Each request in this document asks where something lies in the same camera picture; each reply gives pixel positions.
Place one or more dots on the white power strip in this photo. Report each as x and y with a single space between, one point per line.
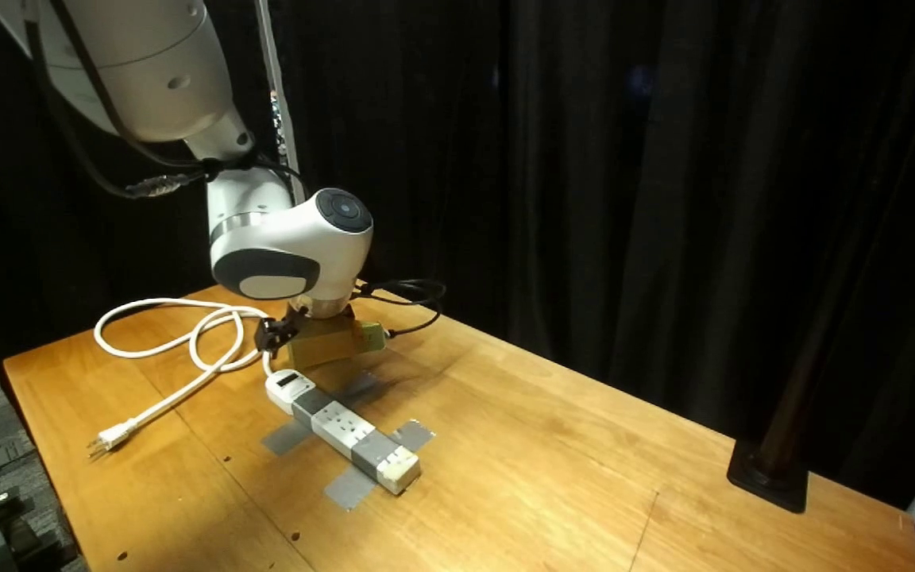
370 450

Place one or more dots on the grey tape strip far end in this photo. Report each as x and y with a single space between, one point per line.
382 462

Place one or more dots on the grey tape strip near switch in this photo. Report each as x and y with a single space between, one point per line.
286 437

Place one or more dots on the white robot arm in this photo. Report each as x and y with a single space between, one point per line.
154 75

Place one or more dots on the black clamp on table edge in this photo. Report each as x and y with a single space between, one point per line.
774 470

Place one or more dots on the silver vertical pole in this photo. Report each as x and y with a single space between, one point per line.
282 116

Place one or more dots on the black curtain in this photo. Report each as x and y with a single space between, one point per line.
698 201

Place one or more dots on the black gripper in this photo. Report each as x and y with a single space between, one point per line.
274 331

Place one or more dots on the wrist camera orange block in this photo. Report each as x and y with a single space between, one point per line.
335 337

